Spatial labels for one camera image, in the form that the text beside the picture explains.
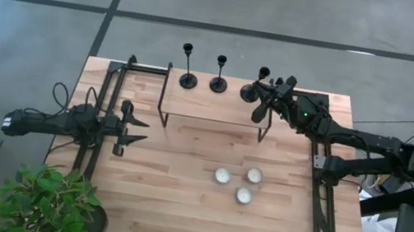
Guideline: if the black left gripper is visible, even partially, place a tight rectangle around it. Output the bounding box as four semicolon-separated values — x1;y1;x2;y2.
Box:
96;96;154;162

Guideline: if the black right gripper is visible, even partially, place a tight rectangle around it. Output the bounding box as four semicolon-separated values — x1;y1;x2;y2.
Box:
246;69;305;131

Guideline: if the short black candlestick holder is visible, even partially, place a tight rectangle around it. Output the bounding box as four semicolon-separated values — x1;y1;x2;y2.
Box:
238;63;272;106

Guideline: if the medium black candlestick holder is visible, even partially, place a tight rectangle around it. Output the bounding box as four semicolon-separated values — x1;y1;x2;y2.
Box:
207;53;233;95

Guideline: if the tall black candlestick holder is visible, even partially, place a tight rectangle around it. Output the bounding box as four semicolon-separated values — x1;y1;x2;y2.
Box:
175;42;205;92

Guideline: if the purple candle tin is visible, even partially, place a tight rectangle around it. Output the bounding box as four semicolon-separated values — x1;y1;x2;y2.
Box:
244;166;265;186

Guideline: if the multicolour patterned candle tin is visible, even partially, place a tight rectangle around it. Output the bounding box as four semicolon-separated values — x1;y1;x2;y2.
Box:
212;165;233;186

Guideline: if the blue candle tin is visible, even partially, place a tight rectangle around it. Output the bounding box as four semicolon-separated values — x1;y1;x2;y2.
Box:
234;185;255;206

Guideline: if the grey metal mounting plate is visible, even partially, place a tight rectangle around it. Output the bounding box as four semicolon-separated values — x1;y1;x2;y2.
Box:
311;154;328;171

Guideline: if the black plant pot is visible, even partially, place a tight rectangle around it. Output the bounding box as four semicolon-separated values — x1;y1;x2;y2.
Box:
82;202;112;232

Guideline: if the green leafy plant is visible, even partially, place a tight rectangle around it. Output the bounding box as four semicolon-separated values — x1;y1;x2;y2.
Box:
0;155;108;232

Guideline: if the black power adapter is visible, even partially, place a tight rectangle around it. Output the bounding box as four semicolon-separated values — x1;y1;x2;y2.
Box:
379;173;407;197

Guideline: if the black crossbar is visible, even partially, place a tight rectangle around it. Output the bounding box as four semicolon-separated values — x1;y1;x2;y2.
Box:
356;179;414;225

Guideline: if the black aluminium rig frame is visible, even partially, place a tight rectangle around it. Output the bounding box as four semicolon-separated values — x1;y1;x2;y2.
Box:
61;47;394;232

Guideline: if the black looped cable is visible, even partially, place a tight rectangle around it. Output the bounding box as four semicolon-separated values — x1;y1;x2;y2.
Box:
49;80;73;112

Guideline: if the wooden shelf riser black frame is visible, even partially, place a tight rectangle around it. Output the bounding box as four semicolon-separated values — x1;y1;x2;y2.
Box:
154;61;279;146

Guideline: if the thin floor cable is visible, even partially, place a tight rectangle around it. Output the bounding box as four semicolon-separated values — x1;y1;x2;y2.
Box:
352;109;414;134

